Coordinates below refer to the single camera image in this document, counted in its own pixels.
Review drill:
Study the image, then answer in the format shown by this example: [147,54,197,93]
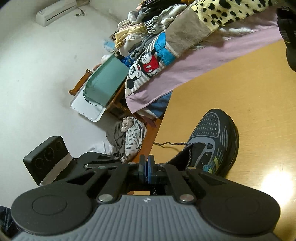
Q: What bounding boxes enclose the black speckled shoelace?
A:
[150,142,192,171]

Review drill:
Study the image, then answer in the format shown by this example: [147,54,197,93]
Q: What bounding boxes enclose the black sneaker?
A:
[168,109,239,177]
[276,6,295,71]

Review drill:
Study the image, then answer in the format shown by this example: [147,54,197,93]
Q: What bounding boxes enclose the laundry pile on floor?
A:
[106,116,147,164]

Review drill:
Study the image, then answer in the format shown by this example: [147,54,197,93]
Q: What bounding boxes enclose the wooden side table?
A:
[69,69,140,122]

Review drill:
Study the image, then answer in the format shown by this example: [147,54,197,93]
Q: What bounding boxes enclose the teal storage bin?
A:
[83,54,129,107]

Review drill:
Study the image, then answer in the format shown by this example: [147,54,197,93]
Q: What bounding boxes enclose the white air conditioner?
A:
[36,0,77,27]

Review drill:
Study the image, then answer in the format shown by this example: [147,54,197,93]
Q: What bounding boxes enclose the folded grey striped clothes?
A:
[144,4,187,34]

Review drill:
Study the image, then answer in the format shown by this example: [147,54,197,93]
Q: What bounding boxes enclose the cartoon patchwork blanket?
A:
[125,0,278,96]

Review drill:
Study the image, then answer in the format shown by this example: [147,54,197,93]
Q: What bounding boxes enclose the purple bed sheet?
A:
[126,7,281,113]

